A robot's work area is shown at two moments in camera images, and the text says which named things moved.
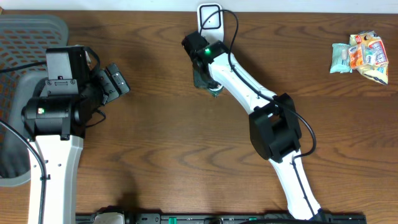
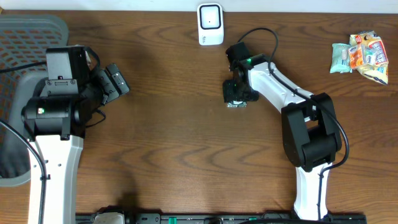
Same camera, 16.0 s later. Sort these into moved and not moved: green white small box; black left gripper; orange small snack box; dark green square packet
Moved: dark green square packet
Not moved: black left gripper; orange small snack box; green white small box
